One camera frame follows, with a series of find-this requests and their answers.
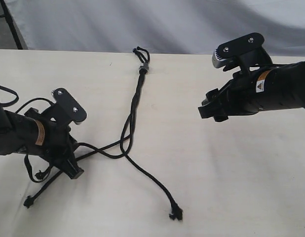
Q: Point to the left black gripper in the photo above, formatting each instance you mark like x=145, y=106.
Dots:
x=52, y=139

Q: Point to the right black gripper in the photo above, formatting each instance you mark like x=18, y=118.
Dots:
x=232, y=99

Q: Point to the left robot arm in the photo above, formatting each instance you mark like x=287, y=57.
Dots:
x=16, y=131

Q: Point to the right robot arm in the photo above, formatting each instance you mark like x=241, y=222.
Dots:
x=268, y=88

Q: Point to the grey backdrop cloth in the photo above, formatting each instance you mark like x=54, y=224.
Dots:
x=161, y=26

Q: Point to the black stand pole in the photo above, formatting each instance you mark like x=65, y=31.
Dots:
x=6, y=15

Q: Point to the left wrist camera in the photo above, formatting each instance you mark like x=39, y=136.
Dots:
x=65, y=109

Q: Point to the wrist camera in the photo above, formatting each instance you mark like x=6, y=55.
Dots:
x=65, y=109
x=244, y=52

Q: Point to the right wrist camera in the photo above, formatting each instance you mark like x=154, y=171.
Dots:
x=244, y=52

